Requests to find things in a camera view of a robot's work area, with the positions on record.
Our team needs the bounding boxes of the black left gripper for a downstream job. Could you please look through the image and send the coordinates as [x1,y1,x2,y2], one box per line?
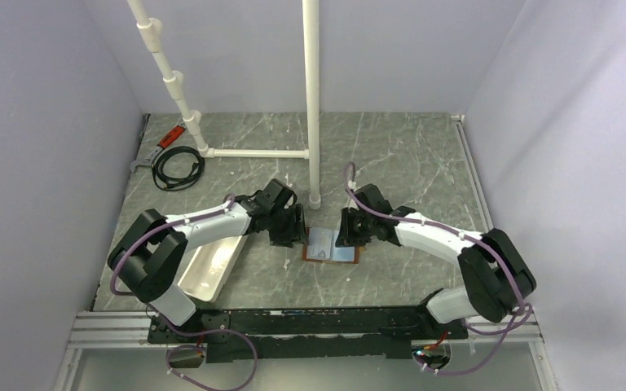
[267,204,309,248]

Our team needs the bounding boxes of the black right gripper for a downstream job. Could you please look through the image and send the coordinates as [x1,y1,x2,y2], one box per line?
[335,206,375,247]

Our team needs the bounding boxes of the light blue credit card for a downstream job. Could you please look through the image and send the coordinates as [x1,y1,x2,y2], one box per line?
[305,226,359,262]

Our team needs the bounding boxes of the brown leather card holder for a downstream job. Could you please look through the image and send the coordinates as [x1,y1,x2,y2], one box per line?
[301,226,362,266]

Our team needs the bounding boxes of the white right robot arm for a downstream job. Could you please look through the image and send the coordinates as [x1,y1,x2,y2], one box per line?
[335,207,537,338]

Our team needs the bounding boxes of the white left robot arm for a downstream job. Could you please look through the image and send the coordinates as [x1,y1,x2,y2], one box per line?
[107,179,308,342]

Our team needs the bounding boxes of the white plastic tray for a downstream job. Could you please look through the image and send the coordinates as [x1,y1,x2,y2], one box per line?
[178,235,248,303]

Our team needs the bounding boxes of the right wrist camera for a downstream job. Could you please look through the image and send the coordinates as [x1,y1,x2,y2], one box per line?
[353,183,393,215]

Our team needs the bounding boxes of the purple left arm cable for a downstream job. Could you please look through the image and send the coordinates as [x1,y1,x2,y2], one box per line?
[108,194,260,391]

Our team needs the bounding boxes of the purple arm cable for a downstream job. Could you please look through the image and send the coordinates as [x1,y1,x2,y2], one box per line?
[108,194,260,391]
[342,161,533,377]

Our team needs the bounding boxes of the coiled black cable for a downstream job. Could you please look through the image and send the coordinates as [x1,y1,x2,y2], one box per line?
[151,146,206,192]

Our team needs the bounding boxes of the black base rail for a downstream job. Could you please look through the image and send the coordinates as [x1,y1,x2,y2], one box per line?
[148,305,468,363]

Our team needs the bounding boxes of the red handled pliers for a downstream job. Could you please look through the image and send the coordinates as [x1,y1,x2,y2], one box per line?
[130,122,186,173]

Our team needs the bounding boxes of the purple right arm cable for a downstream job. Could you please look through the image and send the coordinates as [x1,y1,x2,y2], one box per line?
[342,161,533,377]

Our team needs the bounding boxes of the white PVC pipe frame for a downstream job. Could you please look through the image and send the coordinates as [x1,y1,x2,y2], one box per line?
[128,1,321,209]

